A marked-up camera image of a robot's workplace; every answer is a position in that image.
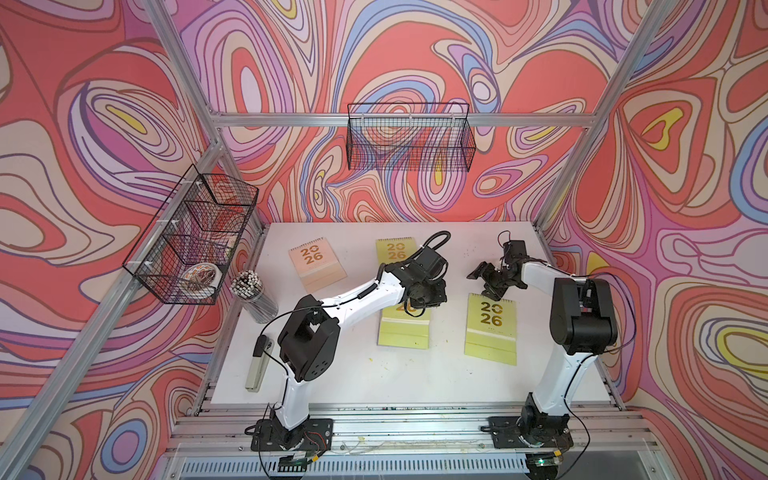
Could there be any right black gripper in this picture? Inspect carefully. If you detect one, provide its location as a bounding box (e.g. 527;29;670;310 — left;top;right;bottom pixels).
467;261;519;300

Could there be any green calendar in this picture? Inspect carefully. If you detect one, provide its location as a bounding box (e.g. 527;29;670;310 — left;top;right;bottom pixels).
464;293;517;366
377;304;431;350
375;237;418;264

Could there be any pink 2026 calendar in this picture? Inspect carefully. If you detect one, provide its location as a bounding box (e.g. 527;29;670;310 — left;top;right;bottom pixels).
288;237;347;293

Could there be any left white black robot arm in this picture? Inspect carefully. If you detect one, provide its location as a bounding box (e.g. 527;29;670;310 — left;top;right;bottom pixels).
275;246;448;431

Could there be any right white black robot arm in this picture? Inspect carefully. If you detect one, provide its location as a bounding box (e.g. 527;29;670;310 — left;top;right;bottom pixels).
467;240;618;438

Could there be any grey black stapler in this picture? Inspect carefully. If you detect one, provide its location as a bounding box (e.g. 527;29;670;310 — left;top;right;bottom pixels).
244;335;274;393

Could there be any tape roll in basket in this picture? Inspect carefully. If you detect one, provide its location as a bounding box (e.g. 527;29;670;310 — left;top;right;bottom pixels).
179;263;222;299

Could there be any black wire basket back wall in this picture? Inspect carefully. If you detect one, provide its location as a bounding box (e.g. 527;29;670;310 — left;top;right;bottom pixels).
346;100;476;172

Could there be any black wire basket wall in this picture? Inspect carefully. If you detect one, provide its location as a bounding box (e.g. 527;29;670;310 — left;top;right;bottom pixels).
346;100;476;172
122;166;259;305

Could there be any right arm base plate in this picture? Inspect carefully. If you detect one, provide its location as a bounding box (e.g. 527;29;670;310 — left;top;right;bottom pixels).
480;415;574;451

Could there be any aluminium front rail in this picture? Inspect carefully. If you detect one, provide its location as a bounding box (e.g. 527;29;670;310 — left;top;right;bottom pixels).
155;404;675;479

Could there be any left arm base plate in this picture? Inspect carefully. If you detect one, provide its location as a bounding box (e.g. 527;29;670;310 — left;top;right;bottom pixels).
244;418;334;453

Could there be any black wire basket left wall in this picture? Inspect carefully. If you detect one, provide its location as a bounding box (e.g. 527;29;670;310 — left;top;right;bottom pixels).
122;166;259;305

